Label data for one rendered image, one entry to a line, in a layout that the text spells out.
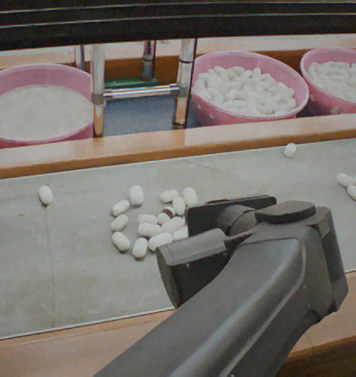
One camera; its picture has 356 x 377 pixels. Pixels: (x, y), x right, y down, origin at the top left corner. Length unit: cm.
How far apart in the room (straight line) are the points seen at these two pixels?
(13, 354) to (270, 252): 39
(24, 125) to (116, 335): 50
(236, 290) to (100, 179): 60
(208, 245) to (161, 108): 74
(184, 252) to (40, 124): 62
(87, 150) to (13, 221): 18
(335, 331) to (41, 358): 37
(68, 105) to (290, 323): 82
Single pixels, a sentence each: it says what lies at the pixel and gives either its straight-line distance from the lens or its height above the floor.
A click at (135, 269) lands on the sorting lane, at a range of 73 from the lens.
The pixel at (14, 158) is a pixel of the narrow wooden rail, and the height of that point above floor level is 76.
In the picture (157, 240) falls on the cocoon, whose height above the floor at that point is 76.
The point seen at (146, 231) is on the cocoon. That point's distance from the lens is 75.
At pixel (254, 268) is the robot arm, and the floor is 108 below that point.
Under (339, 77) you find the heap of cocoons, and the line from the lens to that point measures 127.
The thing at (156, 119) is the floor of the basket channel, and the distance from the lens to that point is 111.
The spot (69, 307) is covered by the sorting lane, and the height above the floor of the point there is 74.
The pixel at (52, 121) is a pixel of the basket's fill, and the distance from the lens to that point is 99.
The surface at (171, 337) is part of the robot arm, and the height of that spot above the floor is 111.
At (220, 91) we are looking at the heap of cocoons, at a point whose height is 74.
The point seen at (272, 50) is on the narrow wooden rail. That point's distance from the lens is 126.
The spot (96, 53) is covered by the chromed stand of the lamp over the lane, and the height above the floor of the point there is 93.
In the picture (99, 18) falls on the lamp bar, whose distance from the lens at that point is 59.
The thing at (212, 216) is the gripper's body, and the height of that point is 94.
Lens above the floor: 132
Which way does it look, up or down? 43 degrees down
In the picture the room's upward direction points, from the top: 7 degrees clockwise
